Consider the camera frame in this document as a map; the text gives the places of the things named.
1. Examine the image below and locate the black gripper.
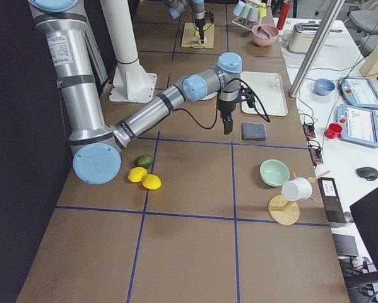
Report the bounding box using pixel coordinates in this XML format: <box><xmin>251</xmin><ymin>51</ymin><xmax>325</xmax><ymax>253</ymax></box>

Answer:
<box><xmin>217</xmin><ymin>89</ymin><xmax>256</xmax><ymax>135</ymax></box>
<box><xmin>192</xmin><ymin>11</ymin><xmax>215</xmax><ymax>44</ymax></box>

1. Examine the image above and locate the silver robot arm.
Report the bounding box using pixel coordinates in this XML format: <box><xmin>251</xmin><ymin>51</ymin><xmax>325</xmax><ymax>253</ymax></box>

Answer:
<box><xmin>29</xmin><ymin>1</ymin><xmax>242</xmax><ymax>184</ymax></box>
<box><xmin>163</xmin><ymin>0</ymin><xmax>215</xmax><ymax>45</ymax></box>

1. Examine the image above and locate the cream rectangular tray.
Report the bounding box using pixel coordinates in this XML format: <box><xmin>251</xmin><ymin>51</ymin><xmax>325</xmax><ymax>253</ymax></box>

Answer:
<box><xmin>240</xmin><ymin>71</ymin><xmax>288</xmax><ymax>117</ymax></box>

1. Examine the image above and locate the wooden cutting board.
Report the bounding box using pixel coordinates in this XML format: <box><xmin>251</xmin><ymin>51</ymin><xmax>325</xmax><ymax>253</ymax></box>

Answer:
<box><xmin>180</xmin><ymin>23</ymin><xmax>215</xmax><ymax>49</ymax></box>

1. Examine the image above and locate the grey folded cloth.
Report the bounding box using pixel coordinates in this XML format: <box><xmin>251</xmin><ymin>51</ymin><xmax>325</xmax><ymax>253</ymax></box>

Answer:
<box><xmin>242</xmin><ymin>122</ymin><xmax>268</xmax><ymax>141</ymax></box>

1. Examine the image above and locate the rack of pastel cups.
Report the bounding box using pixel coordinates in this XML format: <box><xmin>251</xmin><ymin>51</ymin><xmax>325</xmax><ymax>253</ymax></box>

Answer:
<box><xmin>232</xmin><ymin>0</ymin><xmax>267</xmax><ymax>31</ymax></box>

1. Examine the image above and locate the pink bowl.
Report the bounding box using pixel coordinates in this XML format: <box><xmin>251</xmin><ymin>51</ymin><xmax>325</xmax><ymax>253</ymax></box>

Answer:
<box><xmin>252</xmin><ymin>24</ymin><xmax>279</xmax><ymax>47</ymax></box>

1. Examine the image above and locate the mint green bowl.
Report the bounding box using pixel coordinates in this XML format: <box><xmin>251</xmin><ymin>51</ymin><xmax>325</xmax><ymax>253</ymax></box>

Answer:
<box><xmin>259</xmin><ymin>159</ymin><xmax>290</xmax><ymax>187</ymax></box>

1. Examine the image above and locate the red bottle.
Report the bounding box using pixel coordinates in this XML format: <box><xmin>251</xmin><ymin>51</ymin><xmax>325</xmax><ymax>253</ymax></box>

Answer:
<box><xmin>276</xmin><ymin>0</ymin><xmax>292</xmax><ymax>30</ymax></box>

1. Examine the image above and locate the orange electronics board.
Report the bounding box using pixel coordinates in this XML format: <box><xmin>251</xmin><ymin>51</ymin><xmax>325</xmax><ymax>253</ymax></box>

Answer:
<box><xmin>302</xmin><ymin>122</ymin><xmax>324</xmax><ymax>167</ymax></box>

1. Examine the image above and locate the white mug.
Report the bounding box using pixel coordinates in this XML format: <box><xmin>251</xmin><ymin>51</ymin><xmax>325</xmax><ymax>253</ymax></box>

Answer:
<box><xmin>281</xmin><ymin>177</ymin><xmax>312</xmax><ymax>201</ymax></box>

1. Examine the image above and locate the white toaster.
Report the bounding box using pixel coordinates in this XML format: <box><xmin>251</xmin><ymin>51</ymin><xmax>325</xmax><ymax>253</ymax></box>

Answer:
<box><xmin>287</xmin><ymin>23</ymin><xmax>320</xmax><ymax>54</ymax></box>

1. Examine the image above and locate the yellow lemon right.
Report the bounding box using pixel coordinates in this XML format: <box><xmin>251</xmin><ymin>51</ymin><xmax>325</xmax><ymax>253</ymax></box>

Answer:
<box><xmin>141</xmin><ymin>174</ymin><xmax>162</xmax><ymax>190</ymax></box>

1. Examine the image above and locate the yellow lemon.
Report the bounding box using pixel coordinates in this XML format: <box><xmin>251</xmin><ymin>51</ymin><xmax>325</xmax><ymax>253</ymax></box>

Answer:
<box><xmin>127</xmin><ymin>167</ymin><xmax>148</xmax><ymax>182</ymax></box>
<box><xmin>141</xmin><ymin>174</ymin><xmax>162</xmax><ymax>190</ymax></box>

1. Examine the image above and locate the blue bowl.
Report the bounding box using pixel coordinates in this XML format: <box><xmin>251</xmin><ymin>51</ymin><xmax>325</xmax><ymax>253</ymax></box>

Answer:
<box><xmin>314</xmin><ymin>78</ymin><xmax>336</xmax><ymax>95</ymax></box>

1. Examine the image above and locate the red cup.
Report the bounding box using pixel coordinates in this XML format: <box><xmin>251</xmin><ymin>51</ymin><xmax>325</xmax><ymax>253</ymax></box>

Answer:
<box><xmin>324</xmin><ymin>122</ymin><xmax>343</xmax><ymax>139</ymax></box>

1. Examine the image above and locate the yellow lemon left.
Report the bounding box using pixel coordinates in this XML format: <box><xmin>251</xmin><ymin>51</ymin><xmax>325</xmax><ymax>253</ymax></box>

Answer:
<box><xmin>127</xmin><ymin>167</ymin><xmax>148</xmax><ymax>182</ymax></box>

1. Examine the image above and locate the wooden mug stand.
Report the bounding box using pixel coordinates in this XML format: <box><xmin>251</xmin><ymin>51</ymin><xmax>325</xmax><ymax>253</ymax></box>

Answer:
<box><xmin>268</xmin><ymin>177</ymin><xmax>319</xmax><ymax>225</ymax></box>

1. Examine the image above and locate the teach pendant near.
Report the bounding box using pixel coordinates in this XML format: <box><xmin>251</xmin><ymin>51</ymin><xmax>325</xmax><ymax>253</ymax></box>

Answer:
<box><xmin>336</xmin><ymin>104</ymin><xmax>378</xmax><ymax>148</ymax></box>

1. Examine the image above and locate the teach pendant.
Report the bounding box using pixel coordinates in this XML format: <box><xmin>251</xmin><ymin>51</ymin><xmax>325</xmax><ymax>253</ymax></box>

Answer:
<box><xmin>336</xmin><ymin>104</ymin><xmax>378</xmax><ymax>148</ymax></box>
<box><xmin>338</xmin><ymin>76</ymin><xmax>378</xmax><ymax>110</ymax></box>

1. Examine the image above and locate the teach pendant far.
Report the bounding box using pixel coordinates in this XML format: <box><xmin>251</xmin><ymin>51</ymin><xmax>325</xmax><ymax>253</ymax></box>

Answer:
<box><xmin>338</xmin><ymin>76</ymin><xmax>378</xmax><ymax>110</ymax></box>

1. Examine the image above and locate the black remote box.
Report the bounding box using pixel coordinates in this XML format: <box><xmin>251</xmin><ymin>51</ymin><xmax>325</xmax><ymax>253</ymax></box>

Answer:
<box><xmin>318</xmin><ymin>177</ymin><xmax>347</xmax><ymax>227</ymax></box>

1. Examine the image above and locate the black computer mouse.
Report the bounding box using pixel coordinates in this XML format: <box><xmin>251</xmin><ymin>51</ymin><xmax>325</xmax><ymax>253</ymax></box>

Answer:
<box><xmin>355</xmin><ymin>167</ymin><xmax>378</xmax><ymax>181</ymax></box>

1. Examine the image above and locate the black monitor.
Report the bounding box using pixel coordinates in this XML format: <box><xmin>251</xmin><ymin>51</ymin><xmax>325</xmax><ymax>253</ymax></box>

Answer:
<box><xmin>350</xmin><ymin>187</ymin><xmax>378</xmax><ymax>268</ymax></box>

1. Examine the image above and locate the grey office chair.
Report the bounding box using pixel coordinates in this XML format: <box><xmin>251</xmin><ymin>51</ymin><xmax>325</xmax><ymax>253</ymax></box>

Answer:
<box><xmin>348</xmin><ymin>1</ymin><xmax>378</xmax><ymax>57</ymax></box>

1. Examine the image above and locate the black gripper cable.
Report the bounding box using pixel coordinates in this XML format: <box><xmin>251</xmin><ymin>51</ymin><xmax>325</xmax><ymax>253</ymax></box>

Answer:
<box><xmin>172</xmin><ymin>78</ymin><xmax>271</xmax><ymax>129</ymax></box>

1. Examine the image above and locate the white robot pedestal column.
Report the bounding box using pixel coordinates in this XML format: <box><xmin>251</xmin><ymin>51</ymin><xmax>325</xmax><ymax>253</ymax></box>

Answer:
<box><xmin>100</xmin><ymin>0</ymin><xmax>157</xmax><ymax>103</ymax></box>

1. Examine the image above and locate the aluminium frame post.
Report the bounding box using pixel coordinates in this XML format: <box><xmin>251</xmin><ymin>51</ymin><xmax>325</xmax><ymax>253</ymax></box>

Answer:
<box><xmin>289</xmin><ymin>0</ymin><xmax>345</xmax><ymax>97</ymax></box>

